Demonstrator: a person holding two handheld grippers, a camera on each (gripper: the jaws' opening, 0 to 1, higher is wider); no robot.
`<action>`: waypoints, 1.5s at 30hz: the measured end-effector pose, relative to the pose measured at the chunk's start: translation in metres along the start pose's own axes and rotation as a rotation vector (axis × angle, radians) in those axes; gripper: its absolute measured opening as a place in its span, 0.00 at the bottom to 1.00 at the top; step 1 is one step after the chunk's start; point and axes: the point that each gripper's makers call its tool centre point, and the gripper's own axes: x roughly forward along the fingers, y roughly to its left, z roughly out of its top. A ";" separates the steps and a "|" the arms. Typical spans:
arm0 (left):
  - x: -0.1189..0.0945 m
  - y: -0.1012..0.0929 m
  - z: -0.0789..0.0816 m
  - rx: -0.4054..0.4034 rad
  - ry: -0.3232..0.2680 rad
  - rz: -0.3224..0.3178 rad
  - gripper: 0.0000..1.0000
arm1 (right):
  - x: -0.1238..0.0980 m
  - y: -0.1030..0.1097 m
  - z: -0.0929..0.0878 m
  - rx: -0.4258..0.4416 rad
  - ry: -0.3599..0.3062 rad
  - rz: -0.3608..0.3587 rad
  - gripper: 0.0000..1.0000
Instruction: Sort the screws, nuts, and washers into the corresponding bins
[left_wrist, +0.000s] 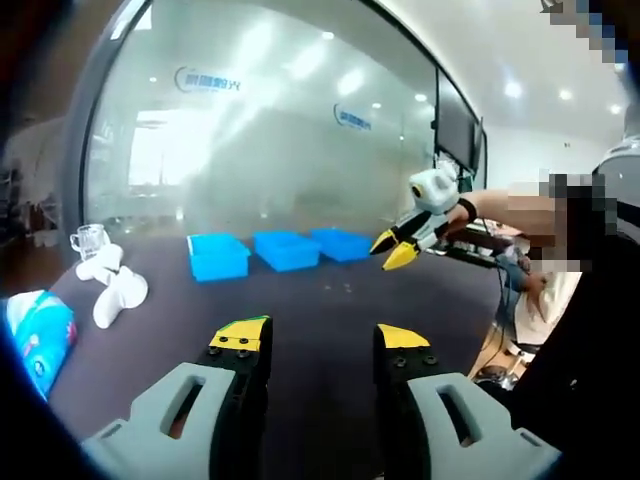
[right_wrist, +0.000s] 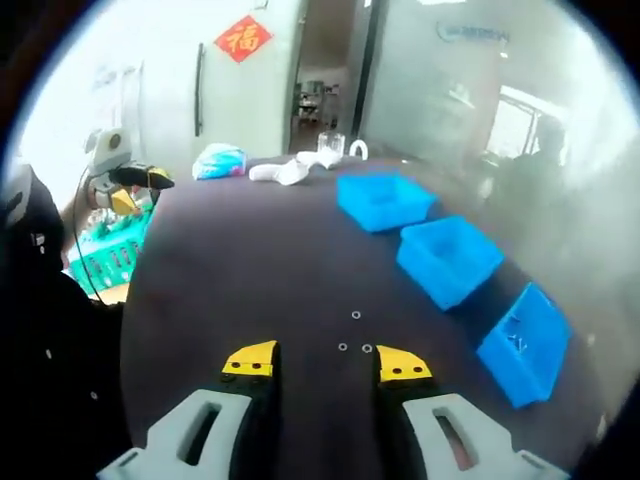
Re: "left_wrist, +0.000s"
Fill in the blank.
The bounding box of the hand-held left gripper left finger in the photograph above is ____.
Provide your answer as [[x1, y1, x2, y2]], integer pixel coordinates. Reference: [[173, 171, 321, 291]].
[[80, 314, 275, 480]]

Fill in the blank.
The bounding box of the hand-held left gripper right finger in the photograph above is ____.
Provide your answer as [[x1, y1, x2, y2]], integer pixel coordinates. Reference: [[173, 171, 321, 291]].
[[373, 323, 564, 480]]

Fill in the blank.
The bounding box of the blue plastic bin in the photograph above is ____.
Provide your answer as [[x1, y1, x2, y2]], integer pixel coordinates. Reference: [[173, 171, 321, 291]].
[[252, 230, 321, 273], [309, 228, 374, 264], [187, 233, 251, 284]]

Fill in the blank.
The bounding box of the office chair base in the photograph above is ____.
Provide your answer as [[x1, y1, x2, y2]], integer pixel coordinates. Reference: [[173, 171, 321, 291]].
[[474, 349, 531, 391]]

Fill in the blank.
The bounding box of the black device with white connectors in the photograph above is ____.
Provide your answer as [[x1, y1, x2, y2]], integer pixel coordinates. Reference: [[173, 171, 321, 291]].
[[439, 219, 516, 269]]

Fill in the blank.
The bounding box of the large black monitor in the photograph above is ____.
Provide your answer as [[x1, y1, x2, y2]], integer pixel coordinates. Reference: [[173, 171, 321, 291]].
[[436, 69, 476, 169]]

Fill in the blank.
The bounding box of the white flared plastic part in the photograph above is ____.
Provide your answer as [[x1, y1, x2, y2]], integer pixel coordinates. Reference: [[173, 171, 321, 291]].
[[92, 265, 150, 330]]

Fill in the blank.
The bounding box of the blue tissue pack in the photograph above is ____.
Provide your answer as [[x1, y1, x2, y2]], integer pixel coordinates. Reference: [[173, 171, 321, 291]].
[[5, 289, 77, 401]]

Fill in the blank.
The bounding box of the white curved plastic part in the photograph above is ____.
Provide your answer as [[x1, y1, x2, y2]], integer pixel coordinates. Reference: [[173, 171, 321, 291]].
[[75, 244, 124, 282]]

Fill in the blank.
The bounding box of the clear glass mug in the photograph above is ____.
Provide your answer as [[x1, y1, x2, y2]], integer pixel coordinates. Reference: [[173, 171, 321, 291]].
[[69, 223, 110, 262]]

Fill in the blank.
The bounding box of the black right wrist strap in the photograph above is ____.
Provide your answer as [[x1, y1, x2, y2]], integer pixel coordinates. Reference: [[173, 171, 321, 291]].
[[452, 198, 479, 224]]

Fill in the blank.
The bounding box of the thin black cable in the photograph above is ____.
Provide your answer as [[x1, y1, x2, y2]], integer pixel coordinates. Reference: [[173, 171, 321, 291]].
[[479, 264, 511, 361]]

